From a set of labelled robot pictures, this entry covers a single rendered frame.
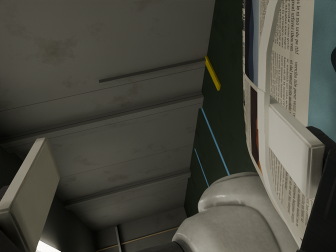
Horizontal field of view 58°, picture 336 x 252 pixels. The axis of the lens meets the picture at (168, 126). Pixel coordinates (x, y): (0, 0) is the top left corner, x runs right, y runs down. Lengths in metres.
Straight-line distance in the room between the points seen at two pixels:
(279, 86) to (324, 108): 0.06
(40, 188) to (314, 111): 0.18
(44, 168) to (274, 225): 0.35
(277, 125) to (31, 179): 0.14
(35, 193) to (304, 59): 0.19
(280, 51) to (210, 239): 0.26
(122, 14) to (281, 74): 3.25
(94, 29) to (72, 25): 0.24
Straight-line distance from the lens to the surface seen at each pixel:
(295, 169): 0.17
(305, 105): 0.24
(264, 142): 0.21
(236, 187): 0.48
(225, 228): 0.44
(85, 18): 3.46
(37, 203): 0.17
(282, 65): 0.26
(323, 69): 0.22
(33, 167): 0.17
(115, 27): 3.57
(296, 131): 0.16
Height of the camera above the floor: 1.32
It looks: 8 degrees down
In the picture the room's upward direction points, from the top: 104 degrees counter-clockwise
